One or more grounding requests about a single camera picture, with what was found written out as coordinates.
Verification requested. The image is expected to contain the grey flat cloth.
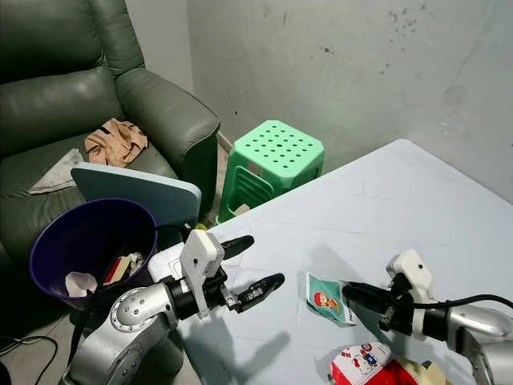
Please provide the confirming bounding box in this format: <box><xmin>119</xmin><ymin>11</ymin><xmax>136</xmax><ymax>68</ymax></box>
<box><xmin>29</xmin><ymin>148</ymin><xmax>86</xmax><ymax>196</ymax></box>

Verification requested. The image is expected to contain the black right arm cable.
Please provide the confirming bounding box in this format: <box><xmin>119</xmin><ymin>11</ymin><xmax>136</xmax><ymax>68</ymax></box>
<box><xmin>409</xmin><ymin>294</ymin><xmax>513</xmax><ymax>310</ymax></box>

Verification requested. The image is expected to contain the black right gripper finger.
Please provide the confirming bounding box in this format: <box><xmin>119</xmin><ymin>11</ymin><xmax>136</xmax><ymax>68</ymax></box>
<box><xmin>341</xmin><ymin>281</ymin><xmax>398</xmax><ymax>316</ymax></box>

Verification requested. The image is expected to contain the green plastic stool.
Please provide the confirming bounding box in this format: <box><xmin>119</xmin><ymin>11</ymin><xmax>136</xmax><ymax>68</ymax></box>
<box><xmin>215</xmin><ymin>120</ymin><xmax>325</xmax><ymax>225</ymax></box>

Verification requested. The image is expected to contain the light blue chair back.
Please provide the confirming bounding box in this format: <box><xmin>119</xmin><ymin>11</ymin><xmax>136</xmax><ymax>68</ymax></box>
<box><xmin>71</xmin><ymin>163</ymin><xmax>202</xmax><ymax>231</ymax></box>

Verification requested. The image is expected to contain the beige crumpled cloth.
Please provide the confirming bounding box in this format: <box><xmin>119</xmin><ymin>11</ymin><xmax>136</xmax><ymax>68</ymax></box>
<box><xmin>85</xmin><ymin>118</ymin><xmax>150</xmax><ymax>168</ymax></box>

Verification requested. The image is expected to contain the white crumpled paper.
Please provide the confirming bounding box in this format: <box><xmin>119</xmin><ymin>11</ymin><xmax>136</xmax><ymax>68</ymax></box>
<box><xmin>65</xmin><ymin>272</ymin><xmax>99</xmax><ymax>298</ymax></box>

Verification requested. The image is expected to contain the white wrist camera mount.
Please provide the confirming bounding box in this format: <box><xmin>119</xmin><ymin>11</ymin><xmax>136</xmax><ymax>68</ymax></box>
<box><xmin>386</xmin><ymin>249</ymin><xmax>436</xmax><ymax>302</ymax></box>
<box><xmin>180</xmin><ymin>229</ymin><xmax>226</xmax><ymax>300</ymax></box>

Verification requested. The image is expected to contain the teal snack packet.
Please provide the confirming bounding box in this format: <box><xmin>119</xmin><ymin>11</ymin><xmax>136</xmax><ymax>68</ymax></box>
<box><xmin>306</xmin><ymin>274</ymin><xmax>358</xmax><ymax>327</ymax></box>

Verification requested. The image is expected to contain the red and white packet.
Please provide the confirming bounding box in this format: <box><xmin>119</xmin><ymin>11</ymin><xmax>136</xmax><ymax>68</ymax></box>
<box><xmin>329</xmin><ymin>342</ymin><xmax>422</xmax><ymax>385</ymax></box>

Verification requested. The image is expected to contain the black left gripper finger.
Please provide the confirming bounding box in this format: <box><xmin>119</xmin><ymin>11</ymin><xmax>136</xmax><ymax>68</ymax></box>
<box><xmin>239</xmin><ymin>273</ymin><xmax>286</xmax><ymax>314</ymax></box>
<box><xmin>220</xmin><ymin>234</ymin><xmax>256</xmax><ymax>261</ymax></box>

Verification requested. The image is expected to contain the black floor cable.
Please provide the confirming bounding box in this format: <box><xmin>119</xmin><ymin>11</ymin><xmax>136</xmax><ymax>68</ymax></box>
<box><xmin>0</xmin><ymin>335</ymin><xmax>20</xmax><ymax>358</ymax></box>

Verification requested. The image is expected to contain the green leather sofa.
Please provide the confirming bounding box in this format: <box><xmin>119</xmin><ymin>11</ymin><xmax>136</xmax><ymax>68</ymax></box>
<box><xmin>0</xmin><ymin>0</ymin><xmax>220</xmax><ymax>310</ymax></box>

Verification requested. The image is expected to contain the beige crumpled wrapper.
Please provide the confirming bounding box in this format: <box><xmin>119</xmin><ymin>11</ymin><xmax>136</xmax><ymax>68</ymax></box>
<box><xmin>407</xmin><ymin>358</ymin><xmax>451</xmax><ymax>385</ymax></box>

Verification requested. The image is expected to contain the red and brown wrapper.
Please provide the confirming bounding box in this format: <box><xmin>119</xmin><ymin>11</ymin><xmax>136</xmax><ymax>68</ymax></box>
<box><xmin>103</xmin><ymin>252</ymin><xmax>145</xmax><ymax>286</ymax></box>

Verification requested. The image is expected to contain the purple plastic rubbish bin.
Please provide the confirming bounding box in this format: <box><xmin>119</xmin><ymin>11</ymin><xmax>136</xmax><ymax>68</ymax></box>
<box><xmin>30</xmin><ymin>198</ymin><xmax>160</xmax><ymax>310</ymax></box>

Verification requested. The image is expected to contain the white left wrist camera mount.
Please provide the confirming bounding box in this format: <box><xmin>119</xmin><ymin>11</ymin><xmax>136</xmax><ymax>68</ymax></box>
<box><xmin>180</xmin><ymin>229</ymin><xmax>226</xmax><ymax>300</ymax></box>

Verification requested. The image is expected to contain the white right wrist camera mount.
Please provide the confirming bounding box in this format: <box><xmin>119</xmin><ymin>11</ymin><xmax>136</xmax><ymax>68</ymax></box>
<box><xmin>386</xmin><ymin>249</ymin><xmax>436</xmax><ymax>302</ymax></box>

